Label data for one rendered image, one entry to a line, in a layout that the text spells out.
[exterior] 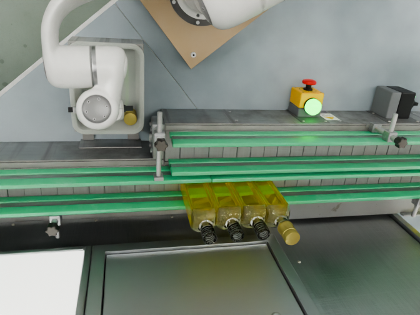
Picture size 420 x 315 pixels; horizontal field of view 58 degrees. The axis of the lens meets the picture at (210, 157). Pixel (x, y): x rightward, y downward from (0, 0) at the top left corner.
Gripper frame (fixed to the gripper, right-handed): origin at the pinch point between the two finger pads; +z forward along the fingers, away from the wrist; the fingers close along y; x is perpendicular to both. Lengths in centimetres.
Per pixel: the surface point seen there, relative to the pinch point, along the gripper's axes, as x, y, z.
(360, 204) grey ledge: -31, 75, 1
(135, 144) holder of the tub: -9.7, 8.2, 6.5
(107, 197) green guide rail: -22.1, 0.0, -1.5
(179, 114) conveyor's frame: -1.8, 19.7, 2.1
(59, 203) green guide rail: -22.5, -11.3, -2.5
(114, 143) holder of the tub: -9.3, 2.6, 7.2
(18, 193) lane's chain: -20.1, -21.0, 1.5
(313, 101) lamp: 1, 55, -5
